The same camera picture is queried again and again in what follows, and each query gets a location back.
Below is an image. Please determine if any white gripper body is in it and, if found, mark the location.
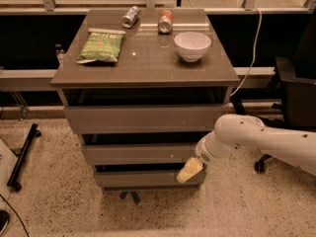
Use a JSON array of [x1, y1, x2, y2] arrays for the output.
[[196, 131, 231, 165]]

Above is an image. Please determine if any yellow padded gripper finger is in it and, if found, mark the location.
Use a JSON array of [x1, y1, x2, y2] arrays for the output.
[[177, 157, 203, 183]]

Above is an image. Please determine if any grey drawer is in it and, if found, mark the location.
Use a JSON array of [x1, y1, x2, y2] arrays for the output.
[[82, 143, 196, 165], [64, 105, 227, 134], [94, 171, 206, 188]]

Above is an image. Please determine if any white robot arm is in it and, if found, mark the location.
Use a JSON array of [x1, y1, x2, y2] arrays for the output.
[[177, 115, 316, 183]]

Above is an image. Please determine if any grey top drawer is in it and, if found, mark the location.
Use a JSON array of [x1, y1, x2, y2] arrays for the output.
[[64, 105, 227, 134]]

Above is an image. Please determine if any grey bottom drawer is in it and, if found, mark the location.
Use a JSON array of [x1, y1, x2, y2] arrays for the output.
[[94, 171, 206, 188]]

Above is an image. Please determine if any grey drawer cabinet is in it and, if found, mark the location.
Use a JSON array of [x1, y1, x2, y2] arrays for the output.
[[51, 9, 239, 191]]

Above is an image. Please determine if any black office chair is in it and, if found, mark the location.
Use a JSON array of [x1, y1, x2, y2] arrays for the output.
[[230, 10, 316, 174]]

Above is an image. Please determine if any white bowl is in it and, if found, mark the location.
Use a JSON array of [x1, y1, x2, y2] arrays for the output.
[[174, 32, 211, 62]]

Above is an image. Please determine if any red soda can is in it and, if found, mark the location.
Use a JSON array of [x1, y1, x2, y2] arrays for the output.
[[158, 10, 174, 34]]

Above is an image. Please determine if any green chip bag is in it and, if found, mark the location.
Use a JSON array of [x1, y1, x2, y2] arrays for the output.
[[76, 28, 125, 64]]

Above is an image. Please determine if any silver soda can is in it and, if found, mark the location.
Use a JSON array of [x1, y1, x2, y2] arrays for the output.
[[121, 6, 139, 29]]

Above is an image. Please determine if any black wheeled stand leg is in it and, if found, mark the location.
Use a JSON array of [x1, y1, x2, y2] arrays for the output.
[[7, 123, 41, 192]]

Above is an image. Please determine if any white cable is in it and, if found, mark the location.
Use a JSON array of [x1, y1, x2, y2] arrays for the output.
[[229, 7, 263, 98]]

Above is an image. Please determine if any black floor cable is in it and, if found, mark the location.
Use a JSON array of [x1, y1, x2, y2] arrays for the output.
[[0, 195, 31, 237]]

